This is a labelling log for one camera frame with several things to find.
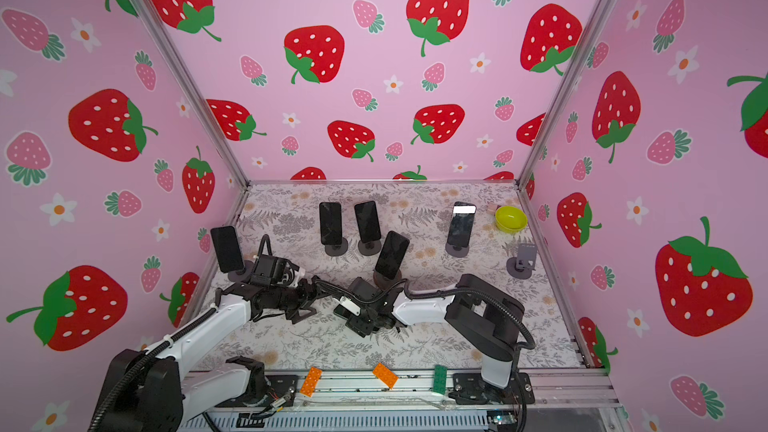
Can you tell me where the green brick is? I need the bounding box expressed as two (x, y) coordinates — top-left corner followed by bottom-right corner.
(432, 365), (448, 396)

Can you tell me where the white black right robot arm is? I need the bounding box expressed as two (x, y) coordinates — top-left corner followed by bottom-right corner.
(331, 274), (536, 405)

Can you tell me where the grey stand rear left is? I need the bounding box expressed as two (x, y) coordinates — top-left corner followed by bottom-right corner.
(324, 237), (348, 257)

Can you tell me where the orange brick left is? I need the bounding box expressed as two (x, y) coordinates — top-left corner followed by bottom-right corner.
(299, 367), (323, 398)

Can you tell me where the orange brick middle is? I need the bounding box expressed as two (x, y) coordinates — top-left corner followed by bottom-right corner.
(372, 363), (399, 389)

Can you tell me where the aluminium front rail base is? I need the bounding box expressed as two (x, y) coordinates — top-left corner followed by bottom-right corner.
(180, 369), (633, 431)

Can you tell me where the orange brick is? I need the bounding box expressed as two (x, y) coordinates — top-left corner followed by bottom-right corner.
(299, 367), (323, 398)
(372, 363), (399, 389)

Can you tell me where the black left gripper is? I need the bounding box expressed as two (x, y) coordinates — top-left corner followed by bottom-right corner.
(272, 274), (336, 321)

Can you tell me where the grey stand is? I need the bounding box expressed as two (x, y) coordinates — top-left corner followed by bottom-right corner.
(227, 260), (255, 283)
(506, 243), (538, 280)
(357, 239), (382, 257)
(324, 237), (348, 257)
(445, 243), (469, 258)

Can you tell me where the grey stand rear middle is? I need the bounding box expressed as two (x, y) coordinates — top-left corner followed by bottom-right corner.
(357, 239), (382, 257)

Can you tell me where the round wooden phone stand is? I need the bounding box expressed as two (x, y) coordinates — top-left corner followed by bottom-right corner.
(373, 271), (402, 291)

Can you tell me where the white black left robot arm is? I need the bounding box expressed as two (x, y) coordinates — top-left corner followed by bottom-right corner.
(88, 280), (317, 431)

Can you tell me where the aluminium corner post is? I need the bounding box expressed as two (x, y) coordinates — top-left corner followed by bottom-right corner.
(130, 0), (250, 190)
(517, 0), (618, 191)

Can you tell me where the grey stand far left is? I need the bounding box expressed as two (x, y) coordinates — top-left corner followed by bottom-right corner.
(227, 260), (255, 283)

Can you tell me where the grey stand right rear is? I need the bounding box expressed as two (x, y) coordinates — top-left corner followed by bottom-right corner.
(445, 243), (469, 258)

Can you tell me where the aluminium corner post right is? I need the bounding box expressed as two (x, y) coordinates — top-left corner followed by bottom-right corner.
(517, 0), (618, 191)

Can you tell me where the lime green plastic bowl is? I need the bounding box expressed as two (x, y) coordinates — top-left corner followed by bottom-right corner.
(494, 206), (528, 234)

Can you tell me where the grey stand far right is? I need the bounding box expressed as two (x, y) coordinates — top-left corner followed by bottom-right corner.
(506, 243), (538, 280)

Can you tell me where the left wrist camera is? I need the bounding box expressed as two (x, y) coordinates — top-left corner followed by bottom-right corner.
(249, 255), (296, 287)

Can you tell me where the aluminium corner post left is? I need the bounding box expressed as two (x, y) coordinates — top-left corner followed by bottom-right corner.
(130, 0), (250, 190)

